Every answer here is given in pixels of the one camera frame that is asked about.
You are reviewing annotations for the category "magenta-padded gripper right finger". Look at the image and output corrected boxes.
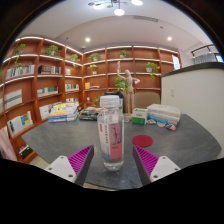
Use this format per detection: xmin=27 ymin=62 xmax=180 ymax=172
xmin=132 ymin=144 xmax=182 ymax=187

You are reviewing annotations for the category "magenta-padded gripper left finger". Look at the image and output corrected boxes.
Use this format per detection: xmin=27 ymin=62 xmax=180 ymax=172
xmin=44 ymin=144 xmax=95 ymax=188

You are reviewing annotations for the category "clear plastic drink bottle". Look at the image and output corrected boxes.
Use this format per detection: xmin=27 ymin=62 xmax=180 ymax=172
xmin=97 ymin=94 xmax=125 ymax=172

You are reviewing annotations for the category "flat round red coaster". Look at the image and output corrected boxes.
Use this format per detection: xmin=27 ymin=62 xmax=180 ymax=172
xmin=131 ymin=134 xmax=154 ymax=148

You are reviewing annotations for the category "blue orange round badge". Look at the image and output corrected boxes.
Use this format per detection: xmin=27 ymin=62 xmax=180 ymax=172
xmin=165 ymin=123 xmax=178 ymax=131

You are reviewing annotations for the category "stack of colourful books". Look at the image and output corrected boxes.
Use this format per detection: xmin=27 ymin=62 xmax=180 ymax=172
xmin=48 ymin=101 xmax=80 ymax=124

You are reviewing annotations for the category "green and white box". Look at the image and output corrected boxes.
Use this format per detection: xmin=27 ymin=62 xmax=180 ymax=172
xmin=131 ymin=107 xmax=149 ymax=126

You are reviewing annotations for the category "stack of dark books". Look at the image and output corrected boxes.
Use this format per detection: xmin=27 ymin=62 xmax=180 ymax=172
xmin=78 ymin=106 xmax=103 ymax=122

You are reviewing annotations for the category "tan upholstered chair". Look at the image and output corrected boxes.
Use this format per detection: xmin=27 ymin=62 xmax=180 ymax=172
xmin=133 ymin=91 xmax=162 ymax=110

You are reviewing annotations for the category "wooden shelf unit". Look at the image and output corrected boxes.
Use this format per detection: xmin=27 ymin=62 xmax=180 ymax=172
xmin=0 ymin=35 xmax=184 ymax=164

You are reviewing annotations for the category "wooden artist mannequin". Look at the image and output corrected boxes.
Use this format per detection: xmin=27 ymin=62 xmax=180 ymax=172
xmin=116 ymin=69 xmax=141 ymax=118

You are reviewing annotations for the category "dark blue chair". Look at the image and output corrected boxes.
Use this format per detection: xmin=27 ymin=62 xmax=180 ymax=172
xmin=101 ymin=91 xmax=124 ymax=105

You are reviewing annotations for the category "grey curtain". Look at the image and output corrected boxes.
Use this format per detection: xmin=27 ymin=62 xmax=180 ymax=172
xmin=193 ymin=53 xmax=218 ymax=65

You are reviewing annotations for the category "branched ceiling lamp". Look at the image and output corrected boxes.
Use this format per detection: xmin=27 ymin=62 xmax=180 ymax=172
xmin=87 ymin=0 xmax=144 ymax=17

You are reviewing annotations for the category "black track light rail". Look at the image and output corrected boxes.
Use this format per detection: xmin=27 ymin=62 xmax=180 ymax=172
xmin=190 ymin=43 xmax=216 ymax=58

